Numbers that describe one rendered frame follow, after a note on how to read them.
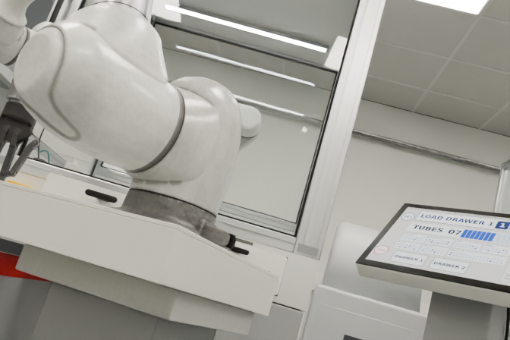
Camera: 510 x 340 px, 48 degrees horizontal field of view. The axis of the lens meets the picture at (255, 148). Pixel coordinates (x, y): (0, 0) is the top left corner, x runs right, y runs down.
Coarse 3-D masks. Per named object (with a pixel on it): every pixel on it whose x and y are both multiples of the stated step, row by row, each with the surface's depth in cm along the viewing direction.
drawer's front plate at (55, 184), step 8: (48, 176) 133; (56, 176) 133; (64, 176) 133; (48, 184) 132; (56, 184) 132; (64, 184) 132; (72, 184) 132; (80, 184) 132; (88, 184) 132; (56, 192) 132; (64, 192) 132; (72, 192) 132; (80, 192) 132; (104, 192) 132; (112, 192) 132; (88, 200) 131; (96, 200) 131; (120, 200) 131
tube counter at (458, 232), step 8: (448, 232) 155; (456, 232) 154; (464, 232) 153; (472, 232) 152; (480, 232) 151; (488, 232) 150; (480, 240) 148; (488, 240) 147; (496, 240) 146; (504, 240) 145
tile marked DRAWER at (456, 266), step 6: (438, 258) 146; (444, 258) 146; (432, 264) 145; (438, 264) 144; (444, 264) 144; (450, 264) 143; (456, 264) 142; (462, 264) 141; (468, 264) 141; (444, 270) 141; (450, 270) 141; (456, 270) 140; (462, 270) 139
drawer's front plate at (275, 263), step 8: (248, 248) 161; (256, 248) 161; (240, 256) 160; (248, 256) 160; (256, 256) 160; (264, 256) 160; (272, 256) 160; (280, 256) 160; (256, 264) 160; (264, 264) 160; (272, 264) 160; (280, 264) 160; (272, 272) 159; (280, 272) 159; (280, 280) 159
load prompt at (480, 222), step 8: (424, 216) 165; (432, 216) 164; (440, 216) 163; (448, 216) 162; (456, 216) 161; (464, 216) 160; (472, 216) 158; (456, 224) 157; (464, 224) 156; (472, 224) 155; (480, 224) 154; (488, 224) 153; (496, 224) 152; (504, 224) 151
